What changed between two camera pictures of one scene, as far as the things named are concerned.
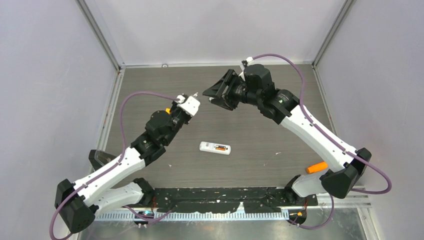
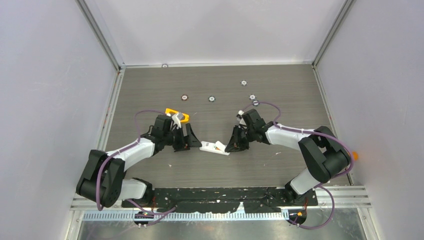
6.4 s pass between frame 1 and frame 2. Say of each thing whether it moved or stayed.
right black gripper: moved
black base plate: stayed
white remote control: stayed
